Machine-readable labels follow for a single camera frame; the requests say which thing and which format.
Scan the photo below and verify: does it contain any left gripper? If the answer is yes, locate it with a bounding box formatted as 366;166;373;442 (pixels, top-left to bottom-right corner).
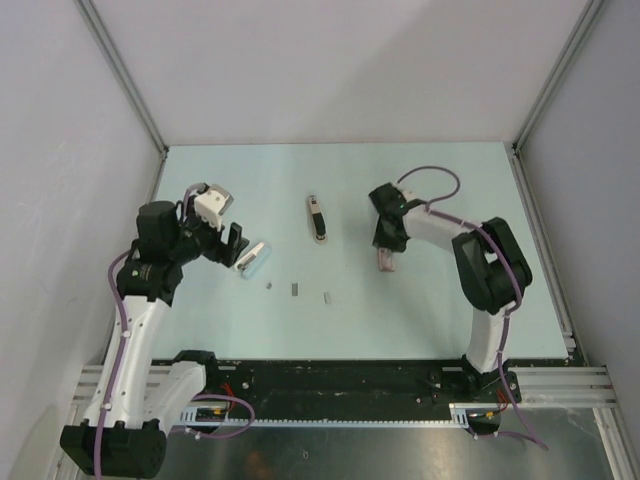
169;195;248;267

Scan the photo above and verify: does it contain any light blue white stapler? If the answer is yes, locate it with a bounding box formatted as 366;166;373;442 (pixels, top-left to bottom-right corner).
234;242;271;279

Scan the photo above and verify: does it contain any beige black stapler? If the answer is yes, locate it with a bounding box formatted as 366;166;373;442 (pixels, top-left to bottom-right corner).
306;195;328;245

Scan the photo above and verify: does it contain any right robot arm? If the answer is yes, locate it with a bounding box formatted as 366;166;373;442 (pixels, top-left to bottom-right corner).
369;183;533;401

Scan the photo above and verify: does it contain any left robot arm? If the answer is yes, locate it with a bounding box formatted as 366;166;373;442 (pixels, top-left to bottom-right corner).
60;192;248;479

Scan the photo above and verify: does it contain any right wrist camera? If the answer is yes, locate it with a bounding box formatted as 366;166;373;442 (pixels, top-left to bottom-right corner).
393;183;418;202

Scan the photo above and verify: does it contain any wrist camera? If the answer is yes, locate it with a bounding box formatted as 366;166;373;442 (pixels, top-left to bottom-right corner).
194;184;234;232
393;183;418;202

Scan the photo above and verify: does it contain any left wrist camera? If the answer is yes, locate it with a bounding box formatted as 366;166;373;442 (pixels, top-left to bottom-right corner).
194;184;234;232

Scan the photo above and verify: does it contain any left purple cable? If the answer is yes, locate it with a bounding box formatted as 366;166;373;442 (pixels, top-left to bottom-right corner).
94;186;257;476

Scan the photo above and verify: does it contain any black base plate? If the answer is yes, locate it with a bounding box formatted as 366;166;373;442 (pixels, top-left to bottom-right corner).
203;359;522;423

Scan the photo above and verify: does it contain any right aluminium frame post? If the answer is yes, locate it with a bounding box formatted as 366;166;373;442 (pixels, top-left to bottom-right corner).
511;0;607;151

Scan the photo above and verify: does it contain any aluminium frame post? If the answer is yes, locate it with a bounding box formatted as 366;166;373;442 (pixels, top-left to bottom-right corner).
511;0;607;151
74;0;169;158

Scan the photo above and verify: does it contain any slotted cable duct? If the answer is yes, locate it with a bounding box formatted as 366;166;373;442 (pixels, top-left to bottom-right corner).
173;403;499;431

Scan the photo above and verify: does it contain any left aluminium rail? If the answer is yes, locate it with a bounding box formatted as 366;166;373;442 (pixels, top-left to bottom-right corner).
72;365;170;405

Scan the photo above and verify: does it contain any aluminium rail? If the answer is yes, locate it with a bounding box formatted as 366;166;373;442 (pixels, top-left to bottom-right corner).
72;365;170;405
512;367;617;408

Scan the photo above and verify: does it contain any right aluminium rail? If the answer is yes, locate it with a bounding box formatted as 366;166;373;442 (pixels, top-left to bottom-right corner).
512;367;617;408

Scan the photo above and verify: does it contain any left aluminium frame post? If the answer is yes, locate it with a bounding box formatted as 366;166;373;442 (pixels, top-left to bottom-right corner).
74;0;169;158

